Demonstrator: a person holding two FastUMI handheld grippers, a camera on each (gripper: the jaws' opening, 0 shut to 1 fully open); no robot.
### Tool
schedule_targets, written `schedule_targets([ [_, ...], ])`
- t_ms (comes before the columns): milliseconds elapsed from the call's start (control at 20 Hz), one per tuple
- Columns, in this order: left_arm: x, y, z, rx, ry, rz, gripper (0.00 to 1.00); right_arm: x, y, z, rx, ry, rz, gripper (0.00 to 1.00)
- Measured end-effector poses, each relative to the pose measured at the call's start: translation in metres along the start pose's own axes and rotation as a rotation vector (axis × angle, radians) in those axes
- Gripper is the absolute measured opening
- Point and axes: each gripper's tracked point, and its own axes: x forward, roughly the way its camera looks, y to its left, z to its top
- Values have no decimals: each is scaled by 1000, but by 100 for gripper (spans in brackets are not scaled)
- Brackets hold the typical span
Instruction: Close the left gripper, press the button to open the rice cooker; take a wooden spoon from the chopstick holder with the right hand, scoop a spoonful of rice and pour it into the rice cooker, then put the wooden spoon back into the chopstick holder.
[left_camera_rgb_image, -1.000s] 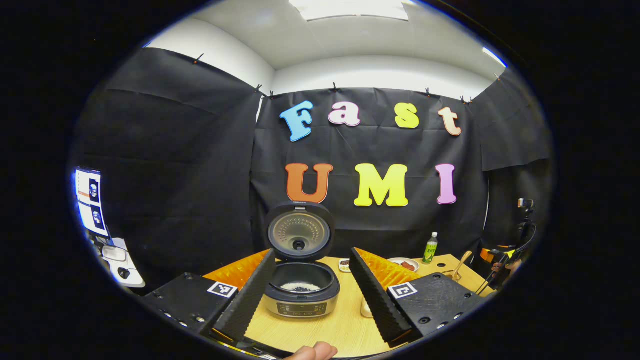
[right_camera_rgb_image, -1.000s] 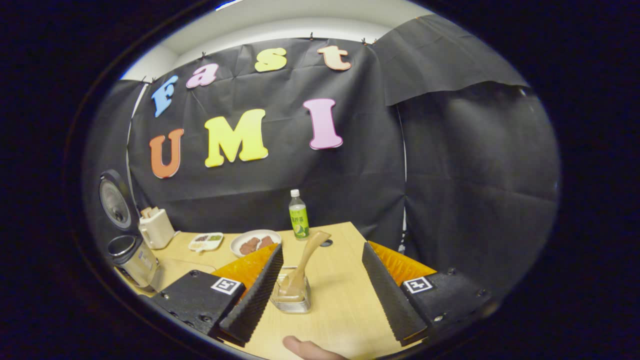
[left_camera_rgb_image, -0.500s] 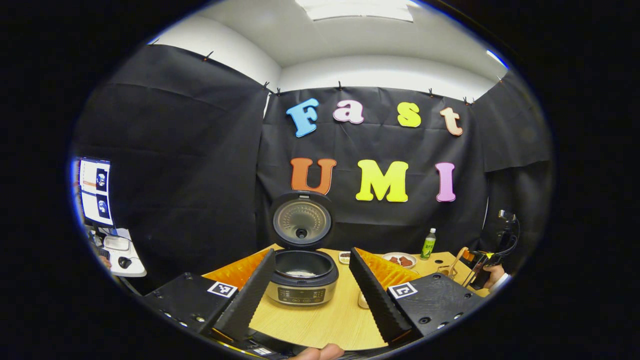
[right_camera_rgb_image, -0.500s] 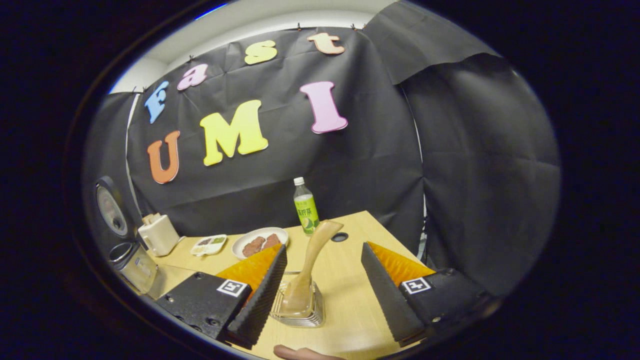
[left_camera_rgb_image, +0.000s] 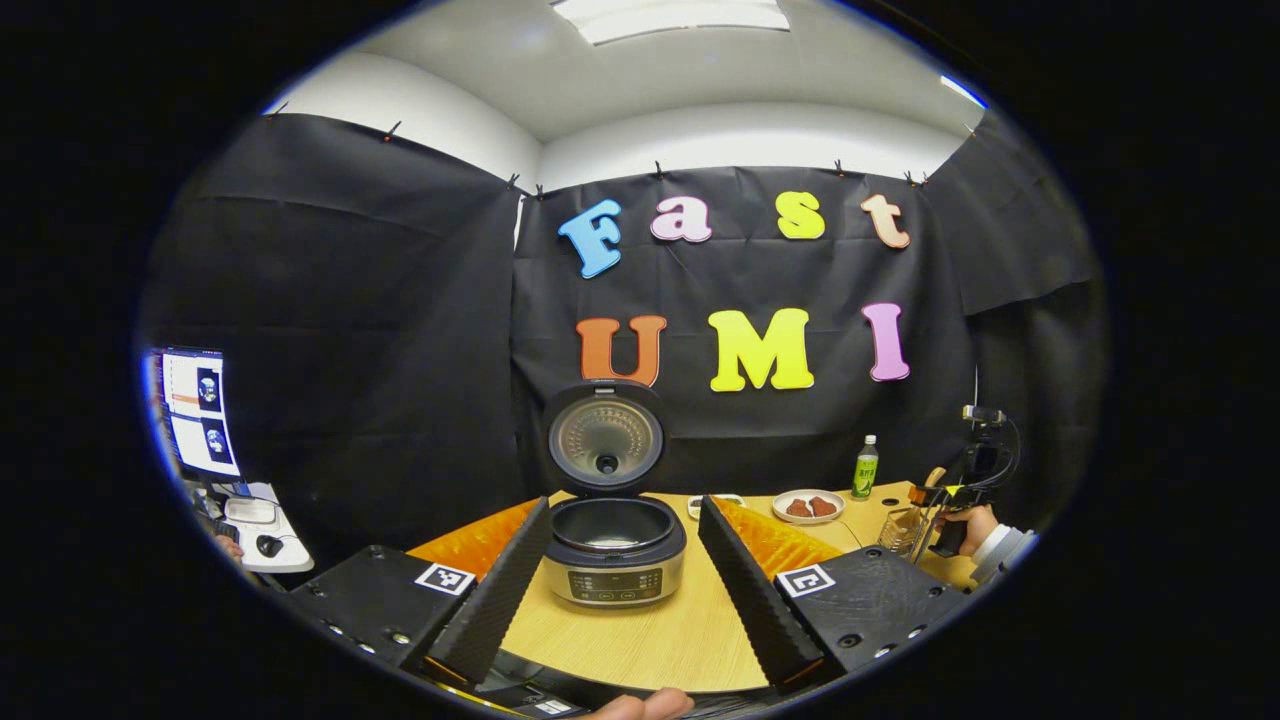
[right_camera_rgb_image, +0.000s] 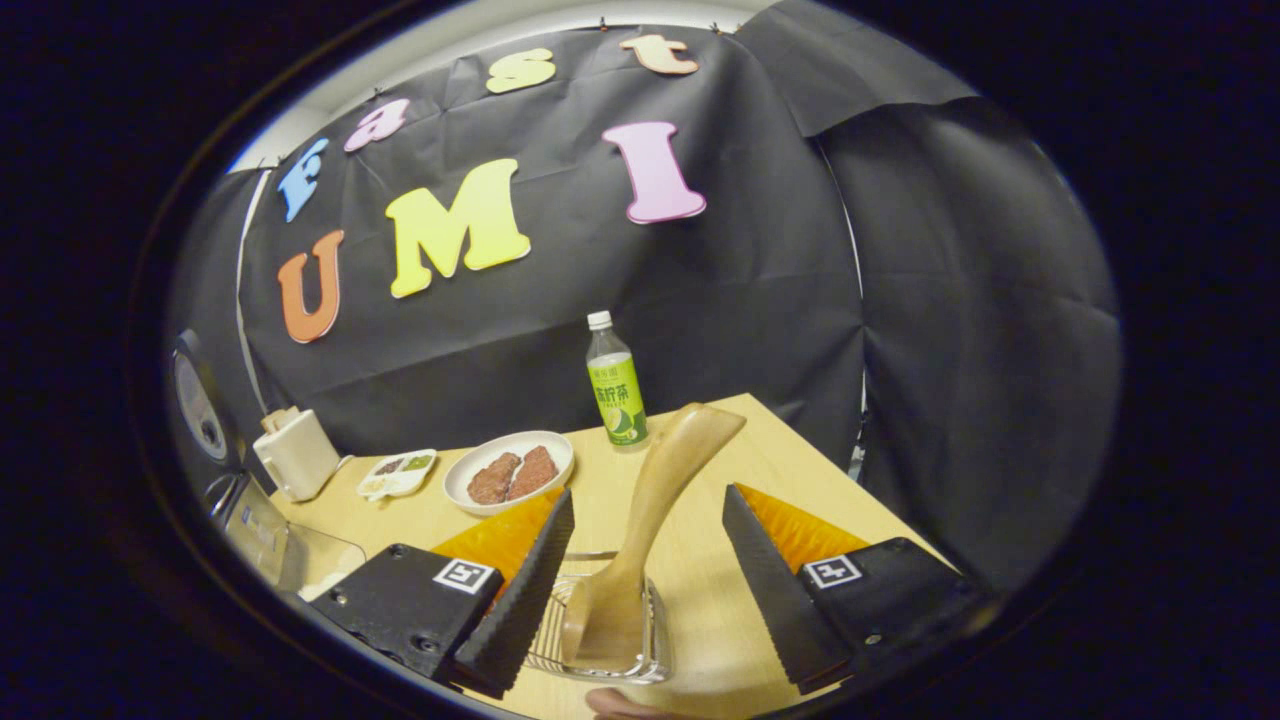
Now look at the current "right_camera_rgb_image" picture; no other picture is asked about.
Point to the green tea bottle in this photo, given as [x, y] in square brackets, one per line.
[617, 395]

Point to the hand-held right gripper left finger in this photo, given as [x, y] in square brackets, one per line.
[520, 590]

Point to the white oval plate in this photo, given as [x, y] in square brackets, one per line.
[460, 485]

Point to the black silver rice cooker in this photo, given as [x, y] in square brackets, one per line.
[250, 530]

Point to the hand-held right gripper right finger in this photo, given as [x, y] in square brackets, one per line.
[770, 590]

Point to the white seasoning tray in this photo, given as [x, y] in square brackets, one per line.
[397, 475]

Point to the brown meat piece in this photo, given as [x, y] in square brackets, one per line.
[533, 472]
[493, 480]

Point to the black backdrop cloth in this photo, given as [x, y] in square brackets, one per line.
[750, 300]

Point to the white toaster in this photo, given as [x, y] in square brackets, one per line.
[300, 460]

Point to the toast slice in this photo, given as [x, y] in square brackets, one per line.
[272, 422]
[290, 414]

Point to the wooden spoon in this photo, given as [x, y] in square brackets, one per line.
[660, 480]

